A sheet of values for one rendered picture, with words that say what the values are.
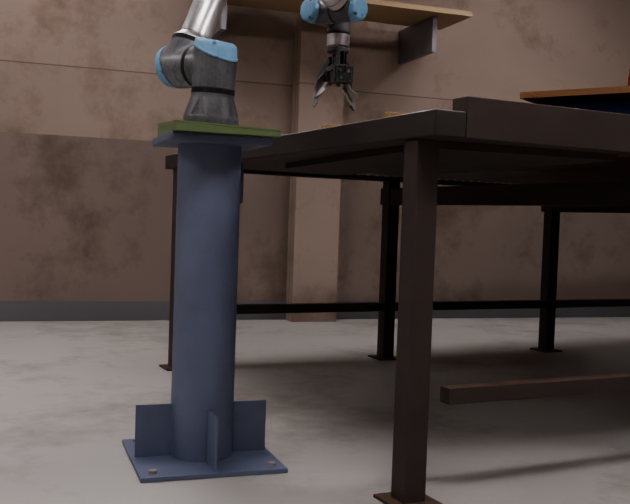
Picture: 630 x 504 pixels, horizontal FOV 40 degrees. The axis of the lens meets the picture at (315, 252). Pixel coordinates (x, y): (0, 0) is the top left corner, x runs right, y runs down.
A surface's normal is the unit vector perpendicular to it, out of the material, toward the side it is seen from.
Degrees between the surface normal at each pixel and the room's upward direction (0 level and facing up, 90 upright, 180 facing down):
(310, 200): 90
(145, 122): 90
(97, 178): 90
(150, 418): 90
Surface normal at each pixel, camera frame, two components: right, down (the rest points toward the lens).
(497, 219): 0.33, 0.05
